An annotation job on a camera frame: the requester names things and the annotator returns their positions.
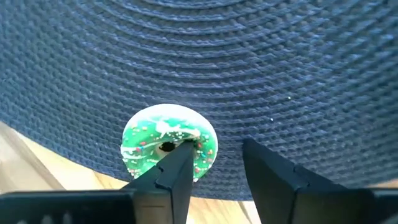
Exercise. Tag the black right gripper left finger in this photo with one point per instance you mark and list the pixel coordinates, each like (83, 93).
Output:
(171, 186)

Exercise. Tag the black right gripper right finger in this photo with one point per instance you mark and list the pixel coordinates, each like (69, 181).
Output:
(280, 193)

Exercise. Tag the green frosted donut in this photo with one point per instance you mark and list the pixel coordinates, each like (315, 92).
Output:
(149, 137)

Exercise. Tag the dark blue woven placemat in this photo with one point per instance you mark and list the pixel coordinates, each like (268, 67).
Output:
(217, 68)

